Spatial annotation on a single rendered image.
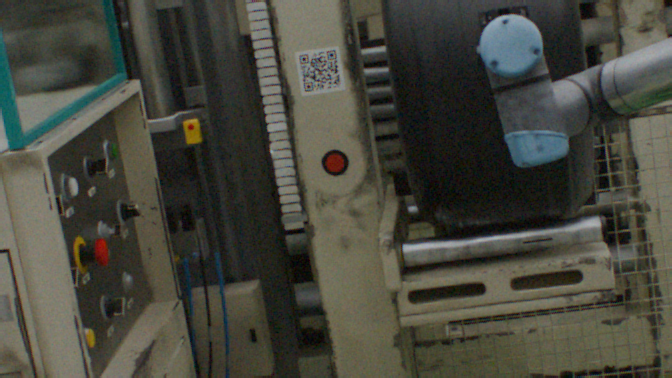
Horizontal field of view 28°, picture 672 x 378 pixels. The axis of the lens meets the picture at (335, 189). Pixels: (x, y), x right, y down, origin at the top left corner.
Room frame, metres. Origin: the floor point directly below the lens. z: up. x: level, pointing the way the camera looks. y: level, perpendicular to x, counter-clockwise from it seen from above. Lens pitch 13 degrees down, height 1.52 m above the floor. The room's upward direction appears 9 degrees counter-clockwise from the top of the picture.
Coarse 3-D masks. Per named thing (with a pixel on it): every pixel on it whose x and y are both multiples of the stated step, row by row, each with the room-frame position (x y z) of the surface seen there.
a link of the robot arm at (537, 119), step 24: (504, 96) 1.70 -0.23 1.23; (528, 96) 1.69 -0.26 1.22; (552, 96) 1.71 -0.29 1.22; (576, 96) 1.74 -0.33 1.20; (504, 120) 1.71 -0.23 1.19; (528, 120) 1.69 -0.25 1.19; (552, 120) 1.69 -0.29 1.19; (576, 120) 1.73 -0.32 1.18; (528, 144) 1.69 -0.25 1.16; (552, 144) 1.69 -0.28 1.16
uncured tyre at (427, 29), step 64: (384, 0) 2.15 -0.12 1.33; (448, 0) 2.08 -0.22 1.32; (512, 0) 2.07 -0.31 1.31; (576, 0) 2.12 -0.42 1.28; (448, 64) 2.05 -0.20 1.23; (576, 64) 2.06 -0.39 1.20; (448, 128) 2.06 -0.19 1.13; (448, 192) 2.10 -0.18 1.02; (512, 192) 2.10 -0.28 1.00; (576, 192) 2.13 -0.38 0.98
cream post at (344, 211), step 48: (288, 0) 2.28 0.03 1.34; (336, 0) 2.27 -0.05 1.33; (288, 48) 2.28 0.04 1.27; (288, 96) 2.29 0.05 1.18; (336, 96) 2.28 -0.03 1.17; (336, 144) 2.28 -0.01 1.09; (336, 192) 2.28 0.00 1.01; (336, 240) 2.28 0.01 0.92; (336, 288) 2.28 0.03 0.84; (384, 288) 2.27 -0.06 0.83; (336, 336) 2.28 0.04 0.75; (384, 336) 2.28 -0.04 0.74
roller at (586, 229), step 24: (600, 216) 2.17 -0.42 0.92; (408, 240) 2.21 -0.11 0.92; (432, 240) 2.20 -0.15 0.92; (456, 240) 2.19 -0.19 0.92; (480, 240) 2.18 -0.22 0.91; (504, 240) 2.17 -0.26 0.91; (528, 240) 2.17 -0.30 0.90; (552, 240) 2.16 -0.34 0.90; (576, 240) 2.16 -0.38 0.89; (600, 240) 2.16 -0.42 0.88; (408, 264) 2.20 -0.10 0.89
